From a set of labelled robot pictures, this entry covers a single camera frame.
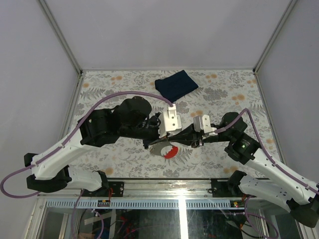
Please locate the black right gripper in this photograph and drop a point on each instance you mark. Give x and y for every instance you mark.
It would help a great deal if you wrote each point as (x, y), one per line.
(188, 136)

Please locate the steel key holder red handle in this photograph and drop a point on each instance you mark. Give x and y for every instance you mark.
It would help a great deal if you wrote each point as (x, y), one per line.
(164, 149)

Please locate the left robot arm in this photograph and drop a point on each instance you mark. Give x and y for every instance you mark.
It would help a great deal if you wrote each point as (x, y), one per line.
(51, 170)

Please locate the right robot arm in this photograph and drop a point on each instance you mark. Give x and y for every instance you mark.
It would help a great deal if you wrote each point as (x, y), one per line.
(291, 191)

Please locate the folded dark blue cloth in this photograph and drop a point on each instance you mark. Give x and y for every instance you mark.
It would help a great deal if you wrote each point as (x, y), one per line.
(176, 86)

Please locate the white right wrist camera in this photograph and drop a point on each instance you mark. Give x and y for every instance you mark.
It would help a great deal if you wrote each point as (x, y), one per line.
(202, 124)

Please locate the aluminium table edge rail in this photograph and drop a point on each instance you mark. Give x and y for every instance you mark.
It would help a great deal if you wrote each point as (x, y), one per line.
(172, 188)

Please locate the perforated cable duct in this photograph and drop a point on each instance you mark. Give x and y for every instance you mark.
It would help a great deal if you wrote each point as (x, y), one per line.
(142, 204)

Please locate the right aluminium frame post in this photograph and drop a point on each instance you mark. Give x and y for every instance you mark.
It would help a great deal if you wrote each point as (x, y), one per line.
(290, 7)

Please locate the aluminium frame post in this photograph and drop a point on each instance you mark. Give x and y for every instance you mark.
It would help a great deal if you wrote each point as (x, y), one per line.
(59, 35)
(290, 7)

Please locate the left aluminium frame post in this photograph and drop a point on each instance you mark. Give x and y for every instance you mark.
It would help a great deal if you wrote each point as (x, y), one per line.
(59, 35)

